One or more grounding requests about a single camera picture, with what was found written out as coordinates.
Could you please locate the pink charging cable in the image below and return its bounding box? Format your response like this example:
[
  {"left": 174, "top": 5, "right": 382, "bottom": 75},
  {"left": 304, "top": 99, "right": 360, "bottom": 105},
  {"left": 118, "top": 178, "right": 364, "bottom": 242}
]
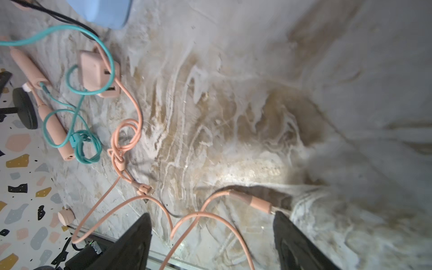
[{"left": 70, "top": 43, "right": 293, "bottom": 270}]

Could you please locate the pink toothbrush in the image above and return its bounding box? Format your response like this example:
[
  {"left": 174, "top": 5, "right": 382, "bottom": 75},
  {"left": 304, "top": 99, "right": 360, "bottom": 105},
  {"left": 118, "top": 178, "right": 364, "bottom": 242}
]
[
  {"left": 9, "top": 46, "right": 51, "bottom": 90},
  {"left": 23, "top": 82, "right": 75, "bottom": 161}
]

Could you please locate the blue power strip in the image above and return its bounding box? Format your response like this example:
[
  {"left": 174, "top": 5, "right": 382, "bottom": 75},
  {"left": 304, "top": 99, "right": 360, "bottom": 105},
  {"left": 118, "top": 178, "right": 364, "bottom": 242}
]
[{"left": 66, "top": 0, "right": 132, "bottom": 30}]

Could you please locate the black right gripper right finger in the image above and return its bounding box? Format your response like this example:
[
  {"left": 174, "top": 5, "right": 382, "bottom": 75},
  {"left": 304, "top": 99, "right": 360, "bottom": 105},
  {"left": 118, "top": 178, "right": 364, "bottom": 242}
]
[{"left": 273, "top": 211, "right": 338, "bottom": 270}]

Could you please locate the black charging cable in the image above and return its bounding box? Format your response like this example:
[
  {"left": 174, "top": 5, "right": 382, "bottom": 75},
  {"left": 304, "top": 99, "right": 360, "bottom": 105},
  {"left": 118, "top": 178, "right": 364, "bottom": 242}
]
[{"left": 9, "top": 0, "right": 100, "bottom": 39}]

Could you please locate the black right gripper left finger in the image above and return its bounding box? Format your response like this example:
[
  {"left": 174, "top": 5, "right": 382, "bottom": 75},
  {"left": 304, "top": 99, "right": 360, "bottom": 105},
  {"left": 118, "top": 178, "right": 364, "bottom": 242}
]
[{"left": 88, "top": 213, "right": 152, "bottom": 270}]

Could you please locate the pink charger cube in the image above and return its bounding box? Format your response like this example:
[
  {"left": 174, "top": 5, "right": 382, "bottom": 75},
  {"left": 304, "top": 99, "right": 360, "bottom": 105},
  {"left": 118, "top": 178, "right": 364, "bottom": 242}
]
[{"left": 78, "top": 51, "right": 121, "bottom": 99}]

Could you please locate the metal base rail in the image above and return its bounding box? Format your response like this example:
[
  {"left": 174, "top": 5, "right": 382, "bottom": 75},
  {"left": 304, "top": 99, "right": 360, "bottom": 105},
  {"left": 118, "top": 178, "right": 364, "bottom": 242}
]
[{"left": 67, "top": 222, "right": 210, "bottom": 270}]

